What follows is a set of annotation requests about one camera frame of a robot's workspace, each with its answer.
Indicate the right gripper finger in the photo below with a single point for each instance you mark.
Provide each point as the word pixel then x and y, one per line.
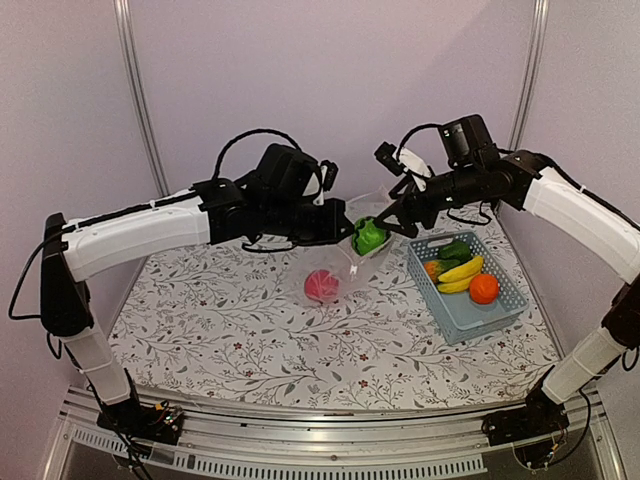
pixel 397 220
pixel 404 185

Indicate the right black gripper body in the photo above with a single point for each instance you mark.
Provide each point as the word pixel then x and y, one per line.
pixel 429 212

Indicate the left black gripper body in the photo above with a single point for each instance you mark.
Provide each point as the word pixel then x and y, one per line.
pixel 285 219

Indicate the green toy watermelon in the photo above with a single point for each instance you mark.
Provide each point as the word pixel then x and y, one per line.
pixel 367 237

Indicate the orange green toy mango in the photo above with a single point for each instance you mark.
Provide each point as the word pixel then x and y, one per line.
pixel 437 267

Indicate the clear zip top bag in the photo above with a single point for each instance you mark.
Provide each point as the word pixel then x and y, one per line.
pixel 353 271

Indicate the yellow toy banana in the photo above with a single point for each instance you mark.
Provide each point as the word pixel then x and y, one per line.
pixel 459 278

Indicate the red toy apple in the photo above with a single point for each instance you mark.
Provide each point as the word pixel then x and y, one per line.
pixel 321 286

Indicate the orange toy orange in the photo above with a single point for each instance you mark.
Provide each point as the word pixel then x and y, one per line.
pixel 484 289

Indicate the light blue perforated basket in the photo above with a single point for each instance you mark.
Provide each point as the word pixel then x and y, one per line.
pixel 458 317

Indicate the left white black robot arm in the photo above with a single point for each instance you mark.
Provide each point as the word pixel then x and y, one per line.
pixel 209 212

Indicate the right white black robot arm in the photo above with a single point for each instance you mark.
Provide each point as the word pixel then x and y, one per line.
pixel 531 182

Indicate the green toy pepper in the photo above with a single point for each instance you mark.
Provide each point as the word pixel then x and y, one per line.
pixel 455 250

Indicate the floral patterned table mat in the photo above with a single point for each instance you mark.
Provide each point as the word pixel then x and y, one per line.
pixel 221 322

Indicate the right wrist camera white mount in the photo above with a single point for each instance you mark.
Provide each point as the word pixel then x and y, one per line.
pixel 401 161

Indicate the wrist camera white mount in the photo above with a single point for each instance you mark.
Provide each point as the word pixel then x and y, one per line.
pixel 401 161
pixel 328 174

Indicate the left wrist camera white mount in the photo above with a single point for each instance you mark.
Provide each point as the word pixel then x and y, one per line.
pixel 328 174

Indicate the right aluminium frame post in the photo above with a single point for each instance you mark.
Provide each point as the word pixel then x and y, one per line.
pixel 532 67

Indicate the aluminium frame post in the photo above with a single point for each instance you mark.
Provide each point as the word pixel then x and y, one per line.
pixel 532 67
pixel 125 29

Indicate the front aluminium rail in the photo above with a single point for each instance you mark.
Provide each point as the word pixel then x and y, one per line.
pixel 234 440

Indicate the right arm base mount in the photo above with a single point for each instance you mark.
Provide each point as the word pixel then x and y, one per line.
pixel 540 423

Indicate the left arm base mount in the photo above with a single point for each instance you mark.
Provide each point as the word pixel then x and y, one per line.
pixel 161 423

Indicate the left aluminium frame post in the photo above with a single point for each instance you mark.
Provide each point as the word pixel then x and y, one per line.
pixel 125 29

